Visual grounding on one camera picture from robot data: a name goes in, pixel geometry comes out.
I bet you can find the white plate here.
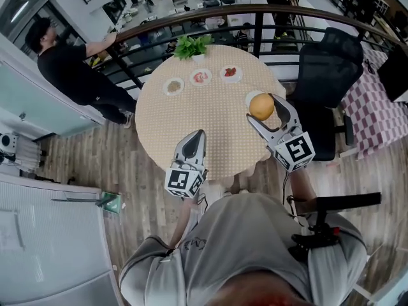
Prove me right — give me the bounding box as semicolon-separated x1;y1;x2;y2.
219;64;244;84
244;89;267;108
163;77;186;96
189;68;214;87

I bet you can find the green box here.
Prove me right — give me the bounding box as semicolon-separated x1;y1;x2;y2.
101;191;122;215

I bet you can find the person's left forearm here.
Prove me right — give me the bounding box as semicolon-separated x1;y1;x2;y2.
168;197;200;249

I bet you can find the black mesh office chair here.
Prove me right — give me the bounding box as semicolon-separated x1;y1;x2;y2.
288;26;365;162

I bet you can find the black chest camera rig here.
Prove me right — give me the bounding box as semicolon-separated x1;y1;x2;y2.
288;192;382;261

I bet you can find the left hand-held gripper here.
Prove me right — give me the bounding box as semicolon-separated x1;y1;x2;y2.
164;129;208;199

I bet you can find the person's right forearm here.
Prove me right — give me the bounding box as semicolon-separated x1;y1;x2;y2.
288;166;318;215

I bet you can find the round orange fruit food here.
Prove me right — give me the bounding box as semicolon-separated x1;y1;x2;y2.
249;92;275;121

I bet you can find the round table with dotted cloth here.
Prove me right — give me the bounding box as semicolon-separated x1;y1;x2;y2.
135;45;288;182

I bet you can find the white cabinet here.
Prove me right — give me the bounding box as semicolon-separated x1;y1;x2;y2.
0;173;124;306

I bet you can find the green potted plant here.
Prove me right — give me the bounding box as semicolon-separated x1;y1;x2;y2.
172;34;214;64

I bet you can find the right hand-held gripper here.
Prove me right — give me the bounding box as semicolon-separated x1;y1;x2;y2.
246;92;316;173

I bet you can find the black railing with wooden rail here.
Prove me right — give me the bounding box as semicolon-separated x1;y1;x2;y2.
105;3;408;91

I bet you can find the pink checked cloth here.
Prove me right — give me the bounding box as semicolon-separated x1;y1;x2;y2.
340;48;408;161

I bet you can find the person's grey shirt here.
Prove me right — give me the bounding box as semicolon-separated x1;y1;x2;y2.
118;192;369;306

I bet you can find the white round device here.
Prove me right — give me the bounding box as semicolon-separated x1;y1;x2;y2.
0;132;20;164

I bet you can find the black monitor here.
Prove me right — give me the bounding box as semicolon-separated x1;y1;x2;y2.
377;44;408;103

